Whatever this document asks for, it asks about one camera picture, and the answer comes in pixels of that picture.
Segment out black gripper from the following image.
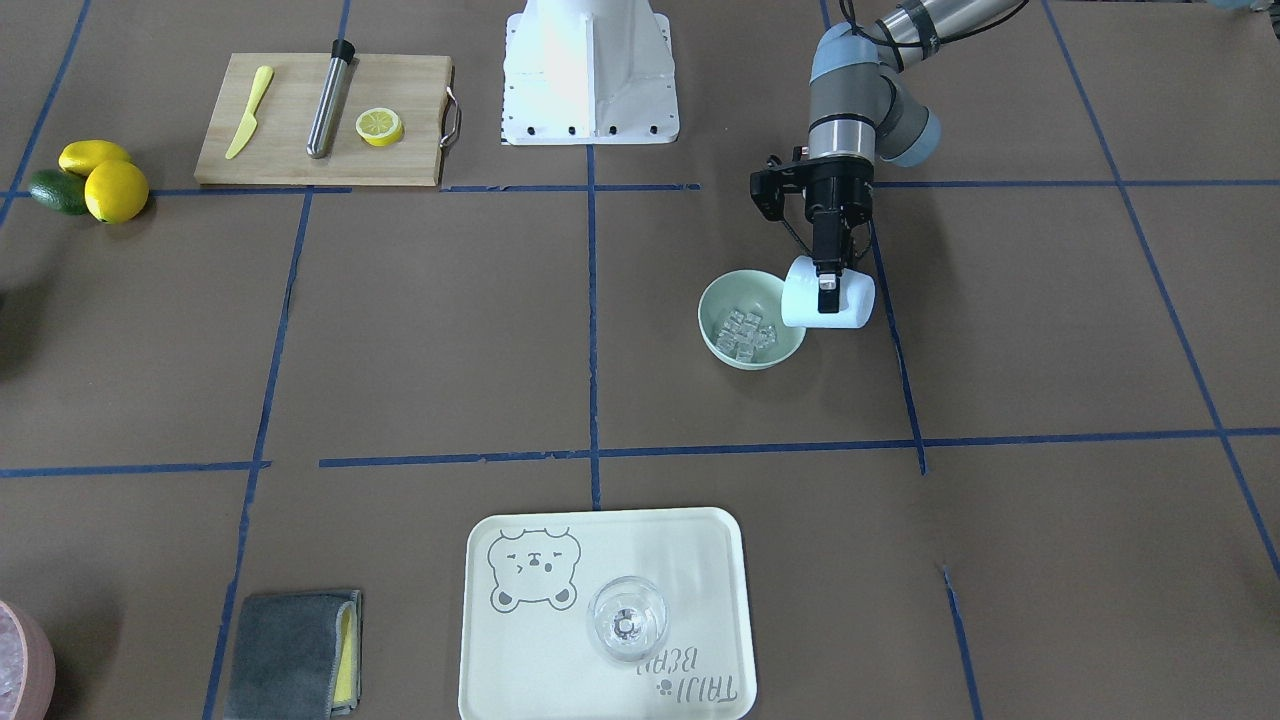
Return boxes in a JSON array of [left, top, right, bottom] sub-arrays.
[[797, 156, 874, 315]]

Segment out light blue plastic cup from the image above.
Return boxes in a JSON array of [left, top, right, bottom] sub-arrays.
[[781, 255, 876, 329]]

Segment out green ceramic bowl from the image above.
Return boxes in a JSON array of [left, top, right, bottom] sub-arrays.
[[698, 269, 805, 372]]

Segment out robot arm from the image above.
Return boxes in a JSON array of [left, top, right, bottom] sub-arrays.
[[796, 1, 1025, 327]]

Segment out ice cubes in bowl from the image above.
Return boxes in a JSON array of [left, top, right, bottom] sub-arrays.
[[713, 307, 778, 363]]

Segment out pink bowl of ice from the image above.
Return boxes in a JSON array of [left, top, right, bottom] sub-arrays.
[[1, 601, 56, 719]]

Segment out clear wine glass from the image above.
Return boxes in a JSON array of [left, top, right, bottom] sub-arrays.
[[588, 575, 669, 664]]

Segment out cream bear tray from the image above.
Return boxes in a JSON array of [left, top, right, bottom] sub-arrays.
[[458, 507, 758, 719]]

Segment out half lemon slice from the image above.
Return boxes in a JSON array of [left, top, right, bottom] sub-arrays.
[[355, 108, 404, 147]]

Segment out wooden cutting board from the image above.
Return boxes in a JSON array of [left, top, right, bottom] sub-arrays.
[[193, 53, 463, 188]]

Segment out yellow plastic knife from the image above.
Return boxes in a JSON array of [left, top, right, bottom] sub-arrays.
[[224, 65, 275, 160]]

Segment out grey folded cloth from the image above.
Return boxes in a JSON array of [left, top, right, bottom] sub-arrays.
[[223, 588, 364, 719]]

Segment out yellow lemon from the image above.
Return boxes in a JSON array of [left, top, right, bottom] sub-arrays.
[[58, 138, 132, 178], [84, 160, 150, 224]]

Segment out green lime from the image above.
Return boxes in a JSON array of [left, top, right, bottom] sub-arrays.
[[28, 169, 90, 217]]

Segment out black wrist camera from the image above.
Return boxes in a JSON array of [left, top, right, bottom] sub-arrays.
[[749, 155, 805, 222]]

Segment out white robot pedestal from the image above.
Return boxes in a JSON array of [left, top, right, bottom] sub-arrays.
[[500, 1, 681, 147]]

